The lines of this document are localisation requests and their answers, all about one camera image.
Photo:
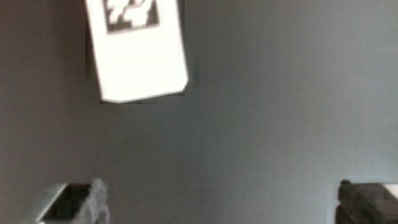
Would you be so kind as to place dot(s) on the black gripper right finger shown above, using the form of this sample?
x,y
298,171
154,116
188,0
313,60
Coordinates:
x,y
368,203

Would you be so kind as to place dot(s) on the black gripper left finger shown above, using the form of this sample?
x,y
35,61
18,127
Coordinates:
x,y
74,204

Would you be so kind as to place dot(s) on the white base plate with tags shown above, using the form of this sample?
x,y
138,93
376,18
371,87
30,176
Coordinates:
x,y
137,45

